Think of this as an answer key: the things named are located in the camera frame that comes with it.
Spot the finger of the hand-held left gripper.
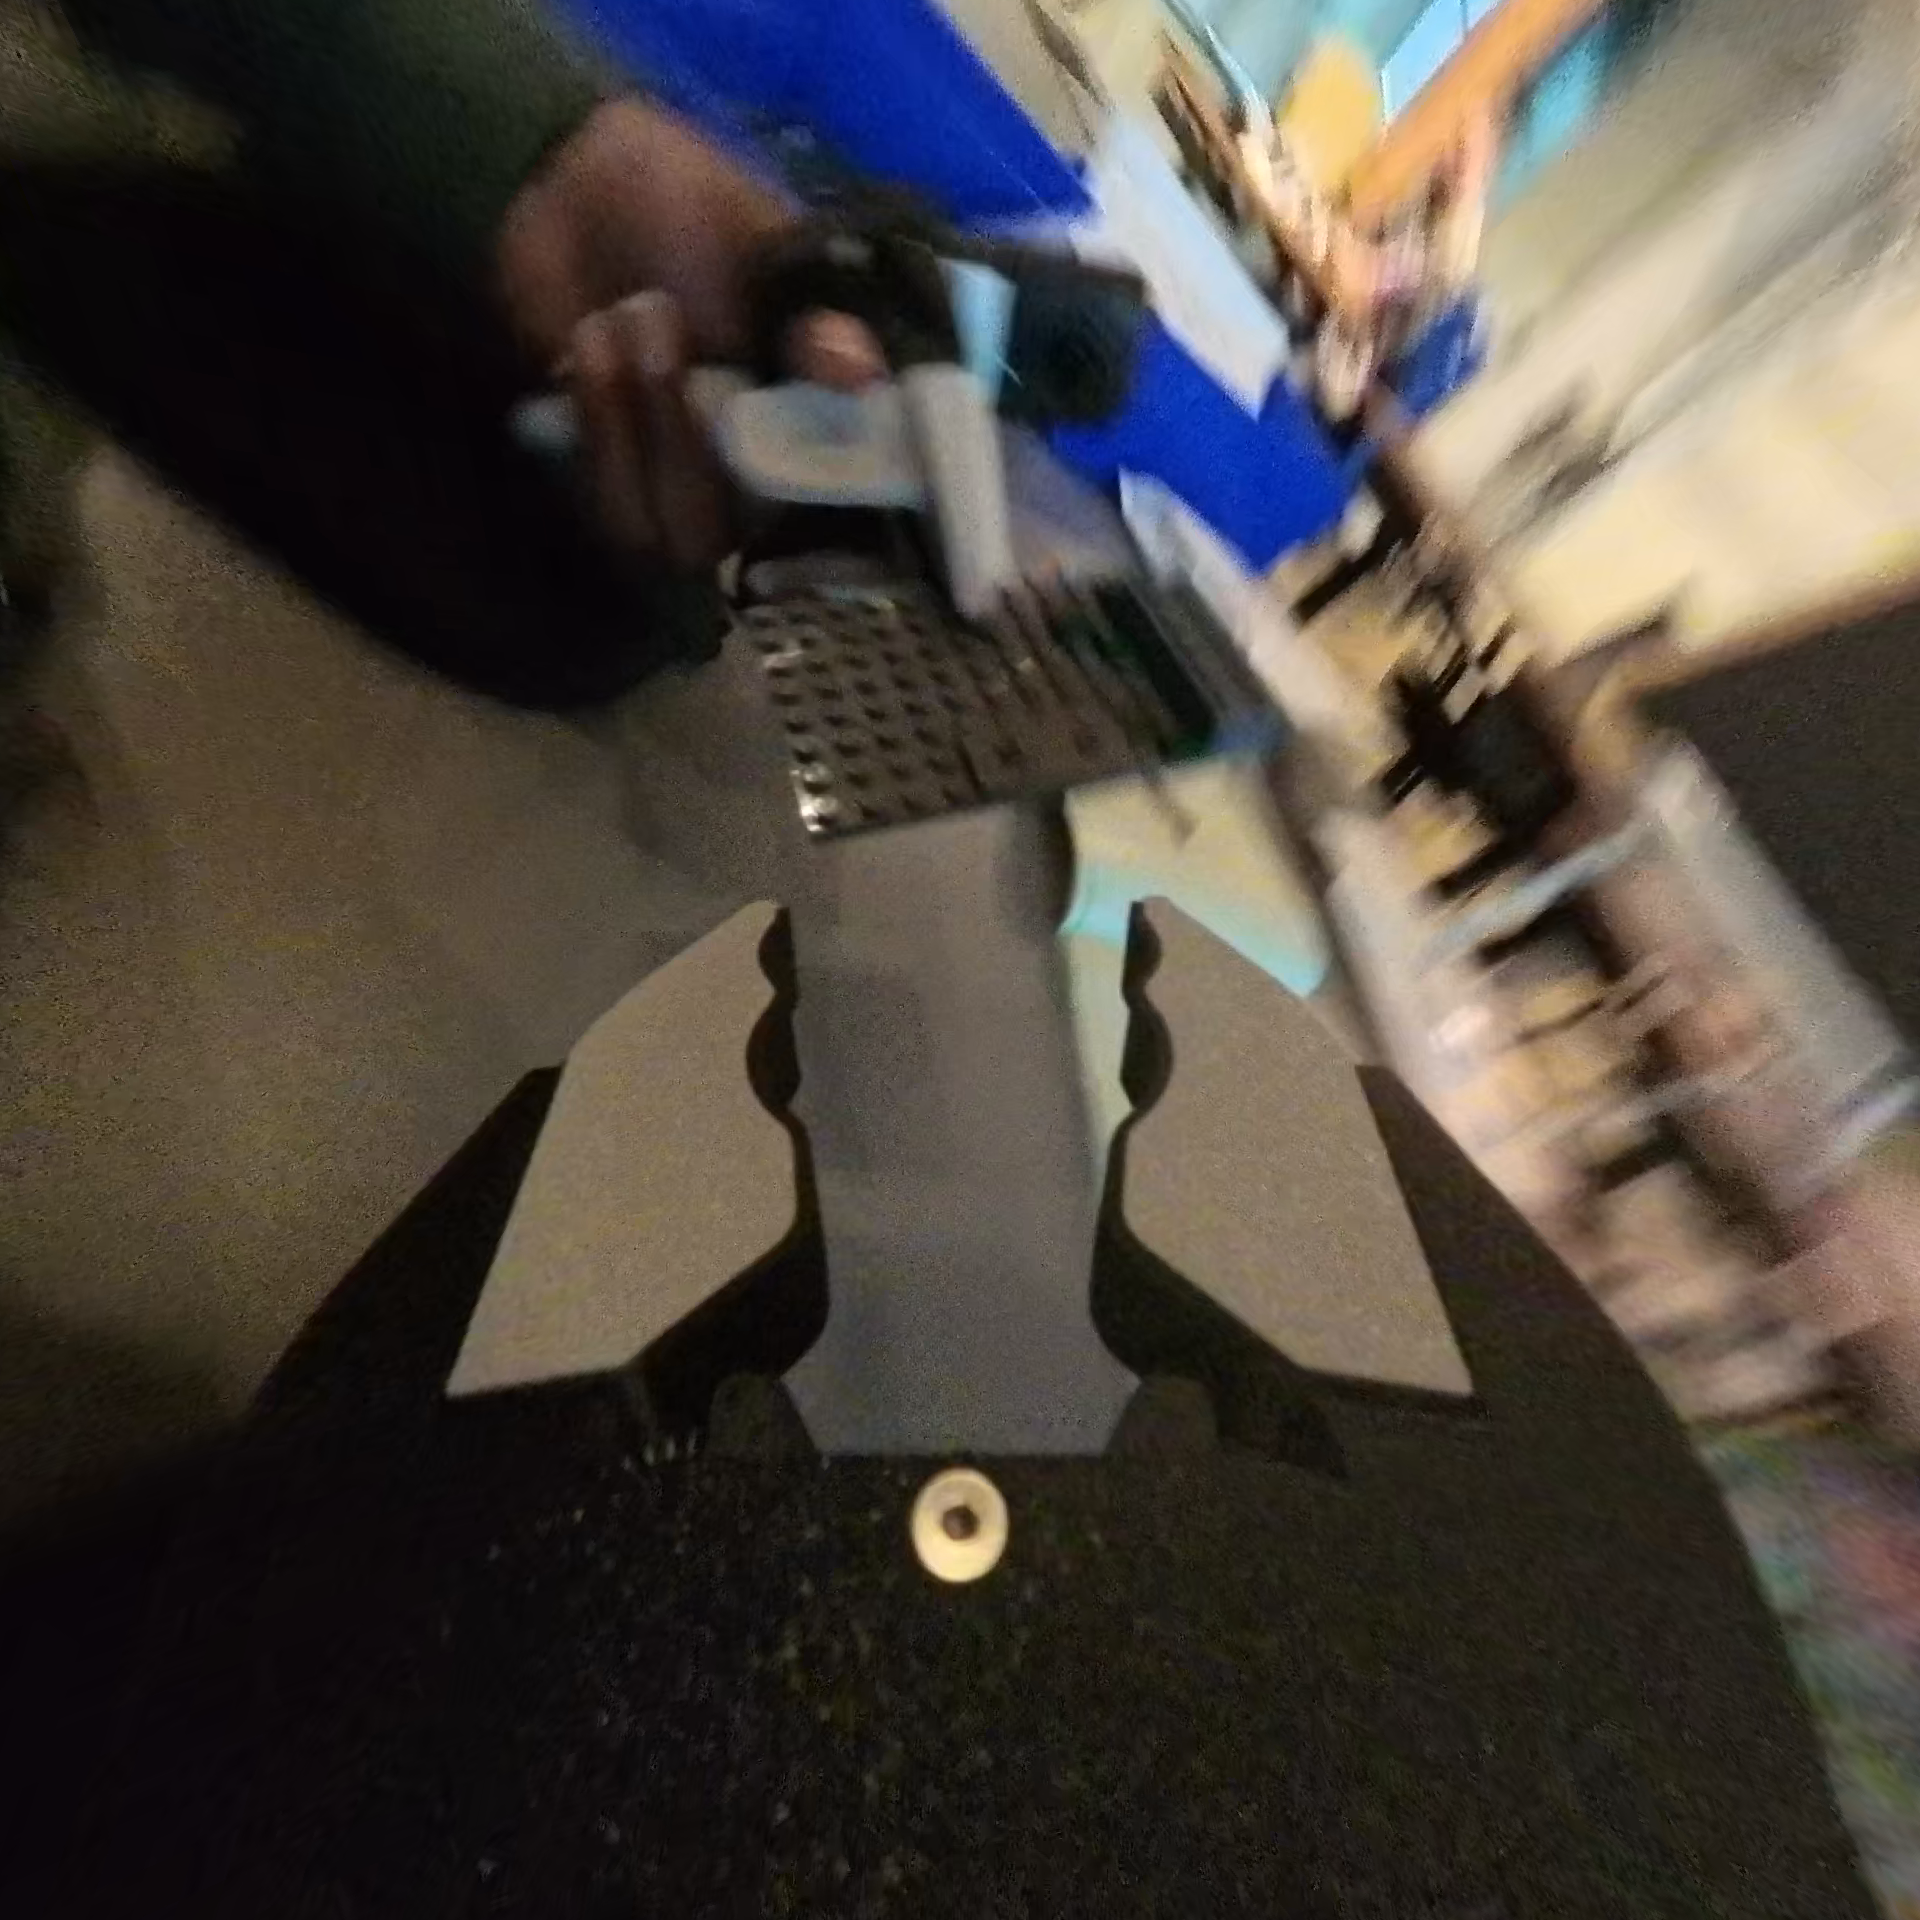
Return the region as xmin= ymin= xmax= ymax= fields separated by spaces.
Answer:
xmin=903 ymin=369 xmax=1023 ymax=621

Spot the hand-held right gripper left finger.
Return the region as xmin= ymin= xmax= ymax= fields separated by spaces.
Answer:
xmin=443 ymin=900 xmax=831 ymax=1402

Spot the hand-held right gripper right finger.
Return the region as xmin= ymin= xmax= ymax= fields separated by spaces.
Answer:
xmin=1095 ymin=896 xmax=1477 ymax=1404

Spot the dark grey studded brick plate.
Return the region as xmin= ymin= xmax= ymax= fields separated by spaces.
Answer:
xmin=742 ymin=593 xmax=1052 ymax=845

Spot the grey desk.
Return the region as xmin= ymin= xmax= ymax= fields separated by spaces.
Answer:
xmin=0 ymin=451 xmax=840 ymax=1443

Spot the person's left hand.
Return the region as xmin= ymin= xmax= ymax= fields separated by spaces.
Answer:
xmin=498 ymin=104 xmax=804 ymax=579

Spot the large blue plastic bin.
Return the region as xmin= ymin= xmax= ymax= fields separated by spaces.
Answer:
xmin=575 ymin=0 xmax=1088 ymax=227

